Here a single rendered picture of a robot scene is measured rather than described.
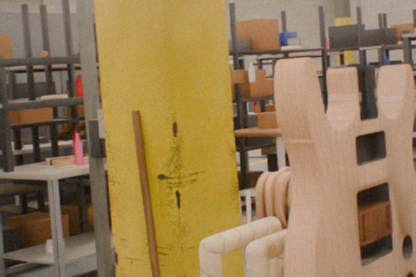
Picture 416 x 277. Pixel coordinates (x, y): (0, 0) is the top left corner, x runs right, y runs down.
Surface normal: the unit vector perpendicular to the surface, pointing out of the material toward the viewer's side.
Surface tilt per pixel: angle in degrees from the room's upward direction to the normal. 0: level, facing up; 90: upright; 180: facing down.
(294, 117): 102
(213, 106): 90
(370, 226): 90
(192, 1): 90
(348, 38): 90
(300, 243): 71
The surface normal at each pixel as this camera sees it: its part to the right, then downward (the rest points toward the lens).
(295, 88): -0.60, 0.00
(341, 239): 0.80, -0.03
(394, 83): -0.59, -0.22
